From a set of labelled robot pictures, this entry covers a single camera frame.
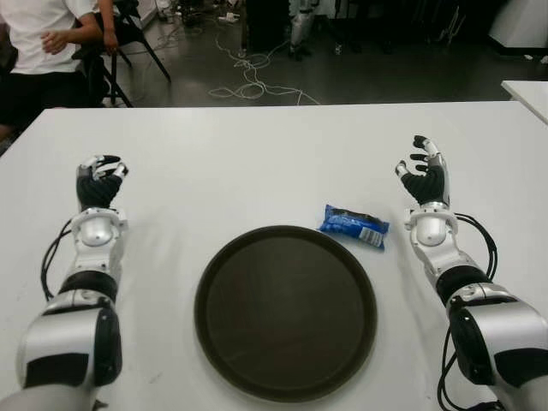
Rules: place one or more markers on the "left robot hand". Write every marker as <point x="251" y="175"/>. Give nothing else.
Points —
<point x="100" y="190"/>

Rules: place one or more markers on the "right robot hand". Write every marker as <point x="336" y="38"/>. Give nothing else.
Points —
<point x="426" y="184"/>

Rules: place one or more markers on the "blue Oreo cookie pack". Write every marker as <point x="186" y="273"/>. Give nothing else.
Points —
<point x="342" y="222"/>

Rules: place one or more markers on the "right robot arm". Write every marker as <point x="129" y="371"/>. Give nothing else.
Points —
<point x="496" y="325"/>

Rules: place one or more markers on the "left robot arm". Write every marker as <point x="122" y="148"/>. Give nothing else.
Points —
<point x="64" y="334"/>

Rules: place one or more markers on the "black chair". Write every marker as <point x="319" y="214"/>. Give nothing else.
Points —
<point x="113" y="81"/>

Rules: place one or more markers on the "white side table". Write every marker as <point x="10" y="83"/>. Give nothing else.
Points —
<point x="531" y="98"/>

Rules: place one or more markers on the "folded metal stand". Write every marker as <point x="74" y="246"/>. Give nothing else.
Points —
<point x="454" y="23"/>

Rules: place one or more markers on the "seated person in white shirt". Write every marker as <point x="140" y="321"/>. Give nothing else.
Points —
<point x="34" y="34"/>

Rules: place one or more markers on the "white cabinet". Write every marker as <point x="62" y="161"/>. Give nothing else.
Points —
<point x="522" y="21"/>

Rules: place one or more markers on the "round dark brown tray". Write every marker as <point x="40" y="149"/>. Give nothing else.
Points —
<point x="287" y="317"/>

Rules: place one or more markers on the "white power strip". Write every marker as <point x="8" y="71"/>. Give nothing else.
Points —
<point x="229" y="17"/>

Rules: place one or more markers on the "black cabinet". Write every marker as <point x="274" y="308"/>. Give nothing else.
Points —
<point x="267" y="25"/>

